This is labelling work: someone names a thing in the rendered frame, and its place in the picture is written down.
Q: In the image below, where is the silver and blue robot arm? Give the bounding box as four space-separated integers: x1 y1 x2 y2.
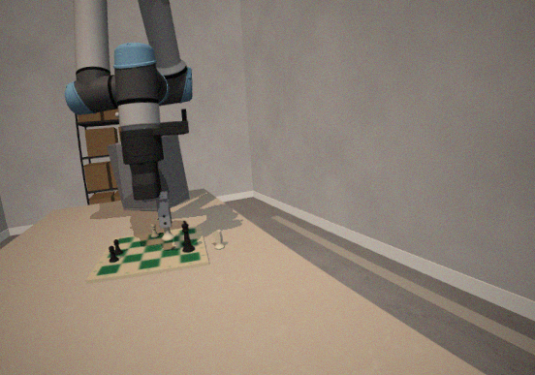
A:
65 0 193 114

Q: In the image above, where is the green and cream chessboard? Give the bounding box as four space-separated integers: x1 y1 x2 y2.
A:
86 226 209 284

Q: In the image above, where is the black chess king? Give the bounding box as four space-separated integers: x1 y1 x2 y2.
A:
181 221 195 253

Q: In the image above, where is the white pawn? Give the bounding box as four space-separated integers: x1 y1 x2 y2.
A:
151 224 159 237

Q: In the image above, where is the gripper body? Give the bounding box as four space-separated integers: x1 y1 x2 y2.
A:
115 103 189 201

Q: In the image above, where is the black pawn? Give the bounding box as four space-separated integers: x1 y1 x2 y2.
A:
109 246 119 263
113 239 123 256

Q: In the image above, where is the white chess king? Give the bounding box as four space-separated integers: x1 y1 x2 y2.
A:
162 228 174 241

